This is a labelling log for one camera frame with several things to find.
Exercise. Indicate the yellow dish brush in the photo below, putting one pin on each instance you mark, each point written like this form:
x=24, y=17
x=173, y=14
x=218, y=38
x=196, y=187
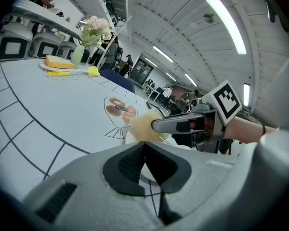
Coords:
x=57, y=73

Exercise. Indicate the pink flower bouquet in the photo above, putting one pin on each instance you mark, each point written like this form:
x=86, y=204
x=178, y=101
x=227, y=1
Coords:
x=96, y=26

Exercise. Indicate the large white plate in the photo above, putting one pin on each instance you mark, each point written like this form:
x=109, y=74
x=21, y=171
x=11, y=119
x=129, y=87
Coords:
x=130, y=138

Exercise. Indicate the white metal shelf rack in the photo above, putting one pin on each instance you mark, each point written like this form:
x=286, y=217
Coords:
x=38, y=16

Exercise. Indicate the slice of toast bread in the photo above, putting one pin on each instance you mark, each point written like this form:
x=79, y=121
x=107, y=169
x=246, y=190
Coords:
x=142, y=126

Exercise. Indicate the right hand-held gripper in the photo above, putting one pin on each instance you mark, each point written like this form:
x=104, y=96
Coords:
x=221, y=105

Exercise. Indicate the person's right forearm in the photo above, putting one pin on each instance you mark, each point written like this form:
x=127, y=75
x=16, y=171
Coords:
x=245, y=131

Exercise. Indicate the checked white tablecloth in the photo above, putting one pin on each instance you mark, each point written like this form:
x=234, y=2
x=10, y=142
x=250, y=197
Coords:
x=62, y=109

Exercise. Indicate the small pale plate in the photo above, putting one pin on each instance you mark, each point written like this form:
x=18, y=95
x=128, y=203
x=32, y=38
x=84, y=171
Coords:
x=44, y=67

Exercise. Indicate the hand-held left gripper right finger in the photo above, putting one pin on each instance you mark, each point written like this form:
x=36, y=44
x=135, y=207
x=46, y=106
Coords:
x=202, y=191

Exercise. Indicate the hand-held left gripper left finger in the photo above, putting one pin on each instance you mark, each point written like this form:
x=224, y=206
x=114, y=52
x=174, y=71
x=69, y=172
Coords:
x=91, y=201

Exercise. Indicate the ceiling light strip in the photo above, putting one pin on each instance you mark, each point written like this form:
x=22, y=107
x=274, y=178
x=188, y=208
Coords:
x=226, y=24
x=246, y=95
x=190, y=80
x=163, y=54

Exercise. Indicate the white appliance with black screen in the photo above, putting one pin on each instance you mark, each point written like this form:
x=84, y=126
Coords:
x=45, y=44
x=66, y=49
x=13, y=44

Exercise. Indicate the round ceiling fixture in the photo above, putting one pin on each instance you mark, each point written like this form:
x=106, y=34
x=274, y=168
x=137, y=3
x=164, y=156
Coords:
x=208, y=18

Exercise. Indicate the pale green vase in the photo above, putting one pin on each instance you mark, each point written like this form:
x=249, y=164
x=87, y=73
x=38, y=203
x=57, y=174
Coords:
x=77, y=56

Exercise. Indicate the black wrist band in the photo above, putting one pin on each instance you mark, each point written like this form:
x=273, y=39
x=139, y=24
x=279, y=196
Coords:
x=264, y=130

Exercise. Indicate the blue chair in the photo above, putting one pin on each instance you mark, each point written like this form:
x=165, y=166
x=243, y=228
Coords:
x=118, y=79

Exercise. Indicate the dark picture frame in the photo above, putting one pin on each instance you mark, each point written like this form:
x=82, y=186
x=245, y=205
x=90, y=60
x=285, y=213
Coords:
x=156, y=109

